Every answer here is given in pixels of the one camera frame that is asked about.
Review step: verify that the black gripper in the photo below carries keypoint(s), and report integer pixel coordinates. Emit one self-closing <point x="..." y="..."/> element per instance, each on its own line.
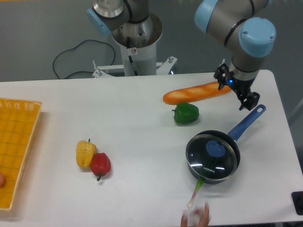
<point x="240" y="82"/>

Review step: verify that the glass pot lid blue knob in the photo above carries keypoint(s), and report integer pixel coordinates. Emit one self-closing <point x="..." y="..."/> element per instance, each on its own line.
<point x="225" y="160"/>

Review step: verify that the green spring onion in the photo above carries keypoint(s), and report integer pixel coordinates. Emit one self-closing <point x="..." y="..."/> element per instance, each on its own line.
<point x="197" y="189"/>

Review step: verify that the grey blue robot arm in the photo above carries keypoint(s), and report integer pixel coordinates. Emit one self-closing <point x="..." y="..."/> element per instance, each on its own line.
<point x="231" y="22"/>

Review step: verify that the person's hand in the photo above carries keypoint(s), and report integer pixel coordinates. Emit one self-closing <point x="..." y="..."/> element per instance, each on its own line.
<point x="199" y="217"/>

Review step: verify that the orange baguette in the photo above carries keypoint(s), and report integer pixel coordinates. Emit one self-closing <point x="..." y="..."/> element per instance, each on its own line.
<point x="195" y="93"/>

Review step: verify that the green bell pepper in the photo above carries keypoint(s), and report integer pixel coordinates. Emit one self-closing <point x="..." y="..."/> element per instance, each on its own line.
<point x="185" y="113"/>

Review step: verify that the black device at table edge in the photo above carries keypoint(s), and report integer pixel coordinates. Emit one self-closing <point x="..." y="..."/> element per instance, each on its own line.
<point x="297" y="198"/>

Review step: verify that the red bell pepper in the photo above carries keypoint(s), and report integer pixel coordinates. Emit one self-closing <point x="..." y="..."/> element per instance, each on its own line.
<point x="100" y="165"/>

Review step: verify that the yellow bell pepper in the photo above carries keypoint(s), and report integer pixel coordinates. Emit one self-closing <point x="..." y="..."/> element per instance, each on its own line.
<point x="85" y="152"/>

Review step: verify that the yellow woven basket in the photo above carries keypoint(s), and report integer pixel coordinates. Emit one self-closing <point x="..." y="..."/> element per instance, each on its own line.
<point x="18" y="119"/>

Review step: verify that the pink object in basket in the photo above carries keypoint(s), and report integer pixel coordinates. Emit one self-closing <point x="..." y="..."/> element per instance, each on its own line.
<point x="2" y="179"/>

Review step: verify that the dark pot blue handle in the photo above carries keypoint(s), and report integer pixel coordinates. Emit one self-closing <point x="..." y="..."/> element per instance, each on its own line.
<point x="234" y="134"/>

